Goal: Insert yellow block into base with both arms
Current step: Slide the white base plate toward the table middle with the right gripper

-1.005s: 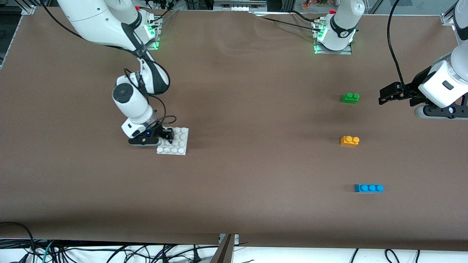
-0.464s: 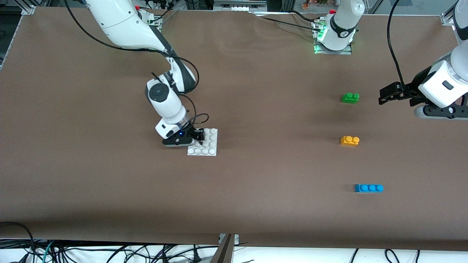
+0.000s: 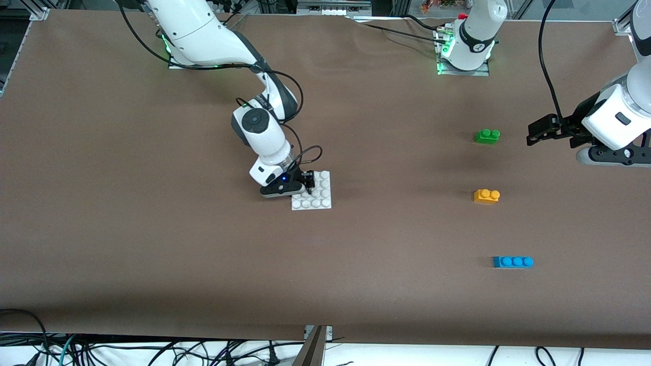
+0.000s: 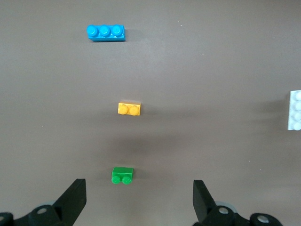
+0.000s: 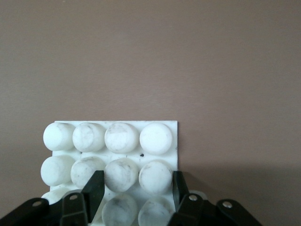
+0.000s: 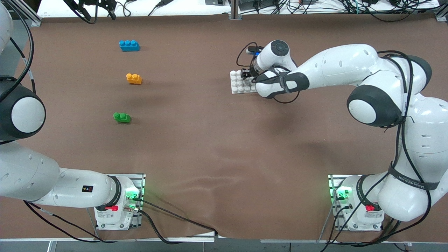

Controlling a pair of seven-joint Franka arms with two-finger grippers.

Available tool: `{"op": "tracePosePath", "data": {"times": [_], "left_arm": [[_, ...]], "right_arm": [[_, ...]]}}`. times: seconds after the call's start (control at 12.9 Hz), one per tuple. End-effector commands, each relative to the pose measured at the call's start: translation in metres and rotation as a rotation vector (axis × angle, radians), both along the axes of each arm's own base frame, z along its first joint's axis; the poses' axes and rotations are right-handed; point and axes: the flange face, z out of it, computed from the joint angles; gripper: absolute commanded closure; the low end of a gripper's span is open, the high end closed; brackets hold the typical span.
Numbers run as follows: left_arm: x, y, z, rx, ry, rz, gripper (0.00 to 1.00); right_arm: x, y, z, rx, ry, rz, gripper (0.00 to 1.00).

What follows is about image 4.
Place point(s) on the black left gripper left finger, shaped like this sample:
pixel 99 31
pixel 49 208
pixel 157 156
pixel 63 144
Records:
pixel 68 207

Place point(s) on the blue three-stud block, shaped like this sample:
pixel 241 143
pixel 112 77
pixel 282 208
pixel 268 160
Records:
pixel 105 35

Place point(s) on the white studded base plate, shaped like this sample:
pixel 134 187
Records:
pixel 295 110

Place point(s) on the yellow two-stud block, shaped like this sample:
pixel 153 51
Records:
pixel 129 109

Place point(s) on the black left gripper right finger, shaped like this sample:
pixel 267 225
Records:
pixel 207 212

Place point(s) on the green two-stud block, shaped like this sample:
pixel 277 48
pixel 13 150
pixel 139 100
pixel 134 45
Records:
pixel 122 174

